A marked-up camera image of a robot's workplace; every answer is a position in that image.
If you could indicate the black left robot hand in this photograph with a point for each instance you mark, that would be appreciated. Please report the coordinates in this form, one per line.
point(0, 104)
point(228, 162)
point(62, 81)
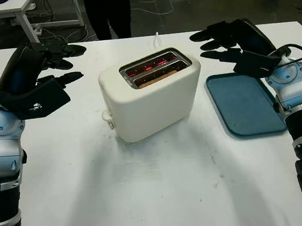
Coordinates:
point(19, 70)

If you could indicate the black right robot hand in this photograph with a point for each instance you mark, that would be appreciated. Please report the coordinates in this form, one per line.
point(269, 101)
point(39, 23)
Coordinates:
point(251, 36)

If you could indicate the toast slice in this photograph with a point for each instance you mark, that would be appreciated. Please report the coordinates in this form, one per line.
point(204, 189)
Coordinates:
point(155, 80)

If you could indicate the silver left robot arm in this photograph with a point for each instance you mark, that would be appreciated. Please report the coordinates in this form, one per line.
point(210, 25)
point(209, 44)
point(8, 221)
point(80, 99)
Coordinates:
point(1, 150)

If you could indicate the white toaster lever knob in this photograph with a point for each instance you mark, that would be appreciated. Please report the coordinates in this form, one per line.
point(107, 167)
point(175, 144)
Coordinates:
point(106, 116)

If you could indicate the person in dark trousers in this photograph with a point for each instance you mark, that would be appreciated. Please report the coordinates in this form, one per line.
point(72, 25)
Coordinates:
point(103, 15)

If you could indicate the white two-slot toaster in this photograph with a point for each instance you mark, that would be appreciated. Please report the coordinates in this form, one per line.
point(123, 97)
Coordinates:
point(153, 110)

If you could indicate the white power strip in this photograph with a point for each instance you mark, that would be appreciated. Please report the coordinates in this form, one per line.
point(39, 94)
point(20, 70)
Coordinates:
point(38, 30)

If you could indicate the blue plastic tray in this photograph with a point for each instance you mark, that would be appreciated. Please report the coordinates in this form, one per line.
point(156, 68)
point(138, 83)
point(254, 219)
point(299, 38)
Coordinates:
point(239, 103)

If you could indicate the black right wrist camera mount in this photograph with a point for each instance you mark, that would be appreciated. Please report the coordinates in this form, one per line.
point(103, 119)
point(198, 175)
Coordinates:
point(254, 64)

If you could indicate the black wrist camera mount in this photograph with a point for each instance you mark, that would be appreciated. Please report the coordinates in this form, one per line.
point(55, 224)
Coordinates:
point(44, 100)
point(254, 64)

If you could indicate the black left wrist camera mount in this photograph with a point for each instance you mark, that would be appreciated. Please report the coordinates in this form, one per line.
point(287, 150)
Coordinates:
point(44, 100)

